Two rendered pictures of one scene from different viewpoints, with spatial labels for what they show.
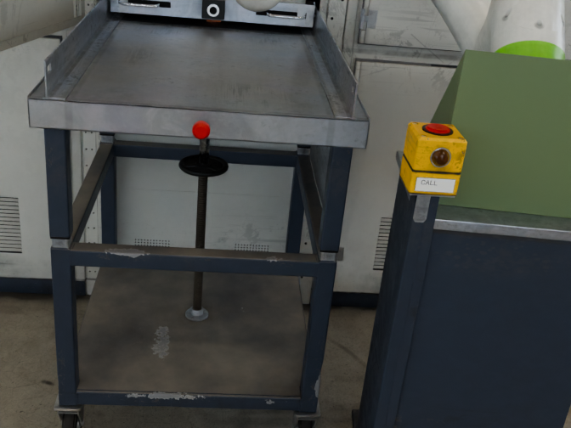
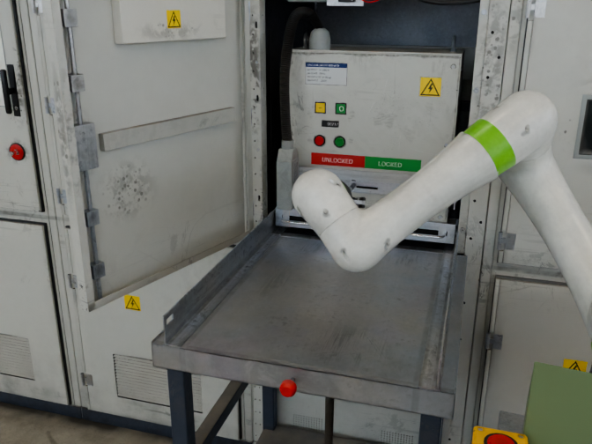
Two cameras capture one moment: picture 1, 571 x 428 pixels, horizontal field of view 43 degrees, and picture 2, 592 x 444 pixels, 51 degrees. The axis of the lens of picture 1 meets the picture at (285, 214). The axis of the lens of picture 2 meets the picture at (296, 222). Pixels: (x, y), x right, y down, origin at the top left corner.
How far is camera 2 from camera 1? 0.47 m
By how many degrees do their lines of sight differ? 22
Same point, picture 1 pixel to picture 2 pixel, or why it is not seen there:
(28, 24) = (198, 246)
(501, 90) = (580, 407)
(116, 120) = (220, 367)
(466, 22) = (580, 283)
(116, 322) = not seen: outside the picture
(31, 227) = (210, 394)
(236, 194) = not seen: hidden behind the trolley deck
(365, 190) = (508, 398)
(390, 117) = (532, 332)
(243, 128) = (330, 387)
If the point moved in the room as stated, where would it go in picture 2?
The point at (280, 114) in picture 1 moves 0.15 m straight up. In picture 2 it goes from (366, 378) to (368, 307)
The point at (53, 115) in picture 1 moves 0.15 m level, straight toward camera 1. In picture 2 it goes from (170, 358) to (150, 402)
